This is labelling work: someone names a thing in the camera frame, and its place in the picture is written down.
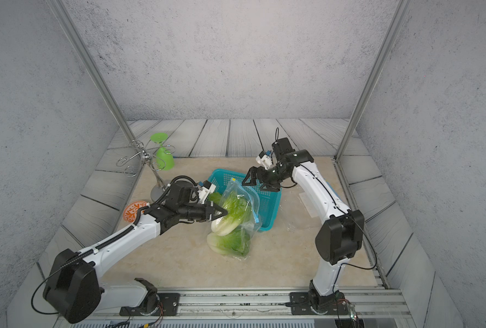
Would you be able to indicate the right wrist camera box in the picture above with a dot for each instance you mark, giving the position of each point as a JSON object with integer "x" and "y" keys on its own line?
{"x": 264, "y": 159}

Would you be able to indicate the green plastic goblet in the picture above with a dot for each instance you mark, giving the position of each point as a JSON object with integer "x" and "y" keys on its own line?
{"x": 163, "y": 159}

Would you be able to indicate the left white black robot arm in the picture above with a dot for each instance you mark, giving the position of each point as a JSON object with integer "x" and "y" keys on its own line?
{"x": 74, "y": 287}

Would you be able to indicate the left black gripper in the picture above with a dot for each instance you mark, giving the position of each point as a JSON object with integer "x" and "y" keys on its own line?
{"x": 207, "y": 210}

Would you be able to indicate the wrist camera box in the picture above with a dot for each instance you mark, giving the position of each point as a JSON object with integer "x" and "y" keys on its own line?
{"x": 264, "y": 159}
{"x": 205, "y": 188}

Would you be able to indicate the metal frame post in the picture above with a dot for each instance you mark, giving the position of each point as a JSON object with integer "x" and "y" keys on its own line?
{"x": 398, "y": 19}
{"x": 69, "y": 28}

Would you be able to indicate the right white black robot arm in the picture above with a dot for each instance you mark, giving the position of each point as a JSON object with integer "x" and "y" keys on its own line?
{"x": 339, "y": 238}

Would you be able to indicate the chinese cabbage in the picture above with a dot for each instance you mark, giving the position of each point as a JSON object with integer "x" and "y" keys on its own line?
{"x": 236, "y": 243}
{"x": 239, "y": 211}

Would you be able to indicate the orange patterned small dish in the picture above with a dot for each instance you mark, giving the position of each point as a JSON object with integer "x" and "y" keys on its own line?
{"x": 131, "y": 211}

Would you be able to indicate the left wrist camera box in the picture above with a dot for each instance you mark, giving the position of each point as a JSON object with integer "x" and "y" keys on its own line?
{"x": 205, "y": 188}

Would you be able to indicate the clear zipper bag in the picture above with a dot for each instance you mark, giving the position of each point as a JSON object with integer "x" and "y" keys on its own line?
{"x": 252, "y": 225}

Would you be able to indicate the left metal frame post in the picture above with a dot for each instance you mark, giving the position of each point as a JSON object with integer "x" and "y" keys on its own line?
{"x": 69, "y": 28}

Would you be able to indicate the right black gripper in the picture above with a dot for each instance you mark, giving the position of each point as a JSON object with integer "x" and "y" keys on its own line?
{"x": 261, "y": 171}

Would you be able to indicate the teal plastic basket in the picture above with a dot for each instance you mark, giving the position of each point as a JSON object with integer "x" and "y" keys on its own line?
{"x": 269, "y": 202}

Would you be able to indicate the right metal frame post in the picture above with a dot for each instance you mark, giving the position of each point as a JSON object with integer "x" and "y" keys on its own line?
{"x": 398, "y": 19}

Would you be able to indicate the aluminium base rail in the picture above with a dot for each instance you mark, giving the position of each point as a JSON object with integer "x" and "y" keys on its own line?
{"x": 265, "y": 307}

